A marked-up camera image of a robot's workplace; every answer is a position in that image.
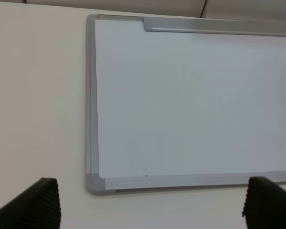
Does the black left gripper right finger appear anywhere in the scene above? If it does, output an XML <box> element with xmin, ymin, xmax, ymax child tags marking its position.
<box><xmin>242</xmin><ymin>177</ymin><xmax>286</xmax><ymax>229</ymax></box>

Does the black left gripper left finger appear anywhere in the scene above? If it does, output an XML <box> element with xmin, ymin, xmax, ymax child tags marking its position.
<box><xmin>0</xmin><ymin>177</ymin><xmax>61</xmax><ymax>229</ymax></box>

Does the white aluminium-framed whiteboard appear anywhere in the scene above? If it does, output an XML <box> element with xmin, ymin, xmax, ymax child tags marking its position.
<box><xmin>85</xmin><ymin>14</ymin><xmax>286</xmax><ymax>193</ymax></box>

